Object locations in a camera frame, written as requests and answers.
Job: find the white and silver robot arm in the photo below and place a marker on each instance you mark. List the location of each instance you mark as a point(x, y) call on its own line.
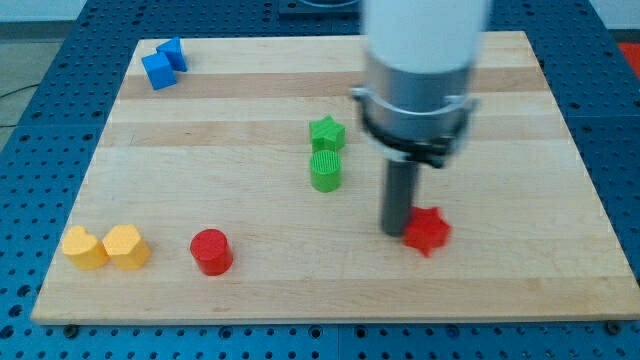
point(419, 56)

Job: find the green star block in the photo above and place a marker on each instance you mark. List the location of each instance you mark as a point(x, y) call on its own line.
point(327, 134)

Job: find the red star block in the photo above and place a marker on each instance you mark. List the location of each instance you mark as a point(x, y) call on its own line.
point(427, 230)

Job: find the green cylinder block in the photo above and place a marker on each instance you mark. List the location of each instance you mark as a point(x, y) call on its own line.
point(325, 171)

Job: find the wooden board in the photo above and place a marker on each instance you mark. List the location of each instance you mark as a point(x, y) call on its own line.
point(228, 148)

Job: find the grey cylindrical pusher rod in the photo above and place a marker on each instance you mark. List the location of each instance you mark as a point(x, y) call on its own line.
point(399, 189)

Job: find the red cylinder block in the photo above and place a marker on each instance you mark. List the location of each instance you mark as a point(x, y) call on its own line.
point(211, 251)

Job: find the blue cube block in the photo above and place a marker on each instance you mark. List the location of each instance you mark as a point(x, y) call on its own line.
point(159, 71)

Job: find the blue triangle block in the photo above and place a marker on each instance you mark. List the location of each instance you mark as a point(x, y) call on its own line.
point(172, 49)

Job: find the yellow hexagon block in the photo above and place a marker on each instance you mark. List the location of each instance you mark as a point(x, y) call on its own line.
point(126, 247)

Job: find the yellow heart block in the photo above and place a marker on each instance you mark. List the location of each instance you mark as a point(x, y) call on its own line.
point(83, 249)

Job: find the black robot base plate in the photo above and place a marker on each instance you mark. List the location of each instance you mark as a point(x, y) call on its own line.
point(331, 8)

